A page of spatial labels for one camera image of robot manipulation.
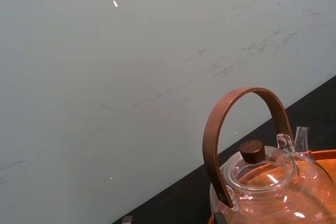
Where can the small grey metal piece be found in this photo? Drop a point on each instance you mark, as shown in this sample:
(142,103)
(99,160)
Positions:
(127,219)

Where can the glass teapot lid, wooden knob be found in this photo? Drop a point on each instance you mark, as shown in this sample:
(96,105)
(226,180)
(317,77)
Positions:
(256,166)

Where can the black table cloth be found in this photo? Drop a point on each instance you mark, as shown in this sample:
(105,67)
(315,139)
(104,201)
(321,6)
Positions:
(183,192)

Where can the round wooden tray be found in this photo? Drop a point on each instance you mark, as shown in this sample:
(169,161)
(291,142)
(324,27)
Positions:
(324,155)

